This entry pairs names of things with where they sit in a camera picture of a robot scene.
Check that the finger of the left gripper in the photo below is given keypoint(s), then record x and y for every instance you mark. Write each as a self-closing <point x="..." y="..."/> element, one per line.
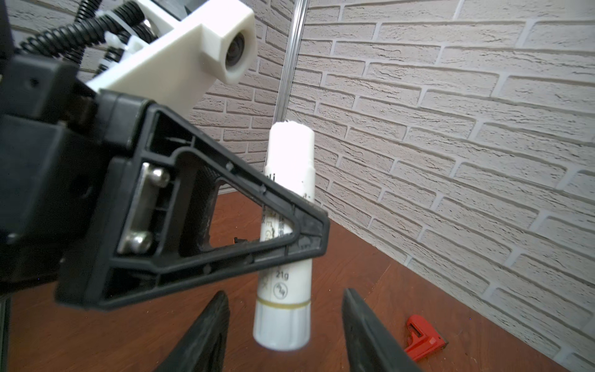
<point x="195" y="237"/>
<point x="149" y="234"/>

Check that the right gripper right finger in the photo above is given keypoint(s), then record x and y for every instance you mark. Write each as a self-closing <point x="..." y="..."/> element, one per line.
<point x="369" y="345"/>

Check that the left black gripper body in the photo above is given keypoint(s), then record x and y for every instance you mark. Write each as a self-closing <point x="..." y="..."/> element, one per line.
<point x="58" y="137"/>

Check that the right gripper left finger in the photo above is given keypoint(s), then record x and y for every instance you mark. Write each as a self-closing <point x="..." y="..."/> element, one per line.
<point x="203" y="346"/>

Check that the red black pipe wrench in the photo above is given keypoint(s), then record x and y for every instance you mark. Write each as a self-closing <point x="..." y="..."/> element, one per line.
<point x="424" y="340"/>

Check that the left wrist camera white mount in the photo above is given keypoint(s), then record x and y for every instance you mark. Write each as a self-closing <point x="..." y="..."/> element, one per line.
<point x="215" y="42"/>

